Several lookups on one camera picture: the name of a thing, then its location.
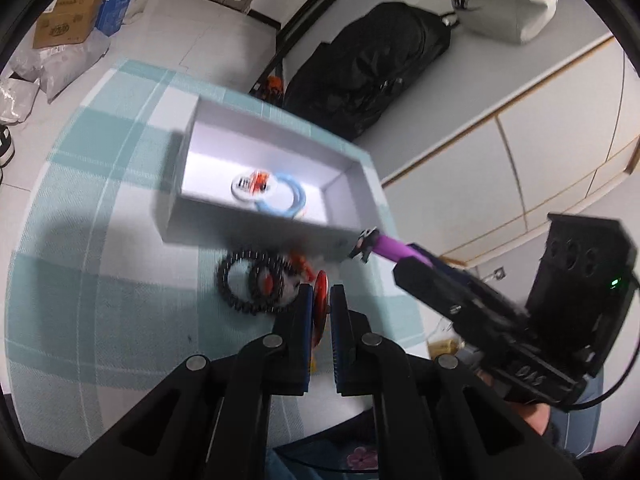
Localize grey cardboard storage box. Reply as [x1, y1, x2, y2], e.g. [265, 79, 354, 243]
[160, 100, 383, 261]

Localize white round badge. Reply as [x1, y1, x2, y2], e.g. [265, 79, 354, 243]
[231, 170, 279, 203]

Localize light blue ring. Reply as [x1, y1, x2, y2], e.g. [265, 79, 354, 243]
[252, 171, 307, 219]

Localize grey plastic parcel bag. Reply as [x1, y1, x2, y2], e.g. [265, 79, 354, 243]
[9, 29, 111, 103]

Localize black hanging garment bag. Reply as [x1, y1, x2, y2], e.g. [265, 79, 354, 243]
[283, 1, 456, 141]

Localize black metal rack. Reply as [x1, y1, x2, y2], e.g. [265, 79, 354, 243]
[248, 0, 337, 96]

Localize brown cardboard box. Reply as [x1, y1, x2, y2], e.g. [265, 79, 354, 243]
[32, 0, 103, 49]

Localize black spiral hair tie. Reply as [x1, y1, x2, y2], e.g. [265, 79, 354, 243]
[216, 249, 298, 317]

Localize silver plastic parcel bag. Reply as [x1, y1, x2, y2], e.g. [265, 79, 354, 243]
[0, 78, 39, 125]

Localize purple ring cartoon charm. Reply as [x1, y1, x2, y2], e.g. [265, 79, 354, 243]
[348, 228, 433, 268]

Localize red round badge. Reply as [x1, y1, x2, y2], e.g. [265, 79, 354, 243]
[312, 271, 330, 348]

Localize black white sneakers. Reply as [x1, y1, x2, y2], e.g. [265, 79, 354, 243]
[0, 125, 15, 182]

